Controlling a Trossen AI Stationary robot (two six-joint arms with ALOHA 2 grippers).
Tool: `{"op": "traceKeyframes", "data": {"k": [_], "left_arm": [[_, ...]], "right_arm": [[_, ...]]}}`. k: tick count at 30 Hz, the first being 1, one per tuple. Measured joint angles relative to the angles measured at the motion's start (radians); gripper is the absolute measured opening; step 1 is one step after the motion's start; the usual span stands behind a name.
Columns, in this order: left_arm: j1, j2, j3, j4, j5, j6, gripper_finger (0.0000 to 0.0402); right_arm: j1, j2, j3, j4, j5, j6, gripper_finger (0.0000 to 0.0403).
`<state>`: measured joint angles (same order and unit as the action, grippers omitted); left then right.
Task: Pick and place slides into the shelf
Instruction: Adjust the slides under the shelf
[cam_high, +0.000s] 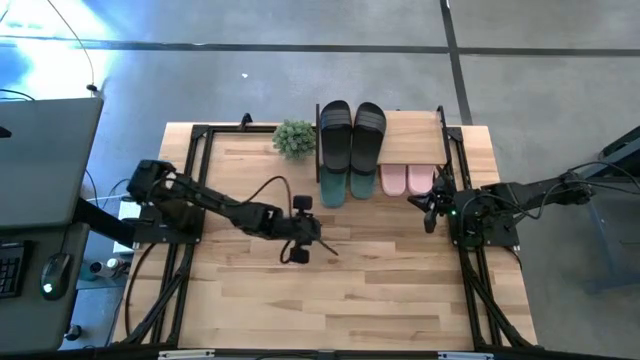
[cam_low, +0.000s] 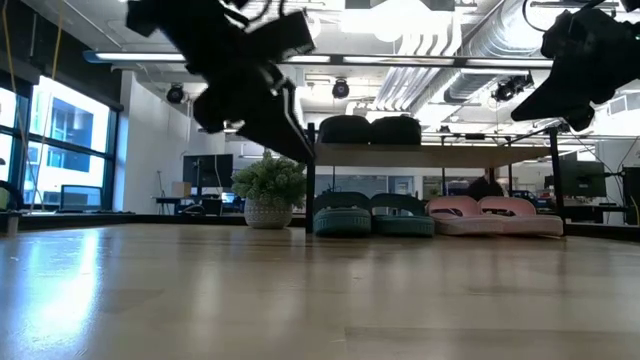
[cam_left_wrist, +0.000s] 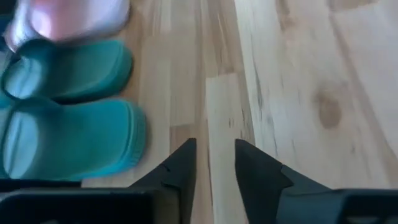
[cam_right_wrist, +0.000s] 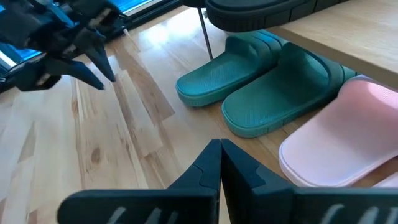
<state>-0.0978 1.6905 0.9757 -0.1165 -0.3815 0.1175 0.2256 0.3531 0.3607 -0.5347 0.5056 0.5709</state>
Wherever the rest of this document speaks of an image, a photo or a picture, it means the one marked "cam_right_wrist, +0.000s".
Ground black table edge frame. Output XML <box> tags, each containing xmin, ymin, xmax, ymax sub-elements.
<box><xmin>0</xmin><ymin>0</ymin><xmax>184</xmax><ymax>94</ymax></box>

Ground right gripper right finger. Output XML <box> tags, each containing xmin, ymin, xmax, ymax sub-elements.
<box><xmin>221</xmin><ymin>139</ymin><xmax>398</xmax><ymax>224</ymax></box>

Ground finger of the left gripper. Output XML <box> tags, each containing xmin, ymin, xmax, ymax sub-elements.
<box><xmin>73</xmin><ymin>2</ymin><xmax>127</xmax><ymax>83</ymax></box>
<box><xmin>15</xmin><ymin>58</ymin><xmax>105</xmax><ymax>93</ymax></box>

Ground wooden shelf with black frame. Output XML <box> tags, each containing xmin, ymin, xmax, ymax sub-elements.
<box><xmin>197</xmin><ymin>0</ymin><xmax>398</xmax><ymax>90</ymax></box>

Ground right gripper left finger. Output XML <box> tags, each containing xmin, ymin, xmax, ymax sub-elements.
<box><xmin>57</xmin><ymin>139</ymin><xmax>222</xmax><ymax>224</ymax></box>

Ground green rubber slide sandal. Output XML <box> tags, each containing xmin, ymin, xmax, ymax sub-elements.
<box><xmin>221</xmin><ymin>42</ymin><xmax>358</xmax><ymax>139</ymax></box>
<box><xmin>175</xmin><ymin>29</ymin><xmax>289</xmax><ymax>108</ymax></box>

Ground pink rubber slide sandal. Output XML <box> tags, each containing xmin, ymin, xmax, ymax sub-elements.
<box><xmin>278</xmin><ymin>75</ymin><xmax>398</xmax><ymax>188</ymax></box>
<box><xmin>371</xmin><ymin>172</ymin><xmax>398</xmax><ymax>189</ymax></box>

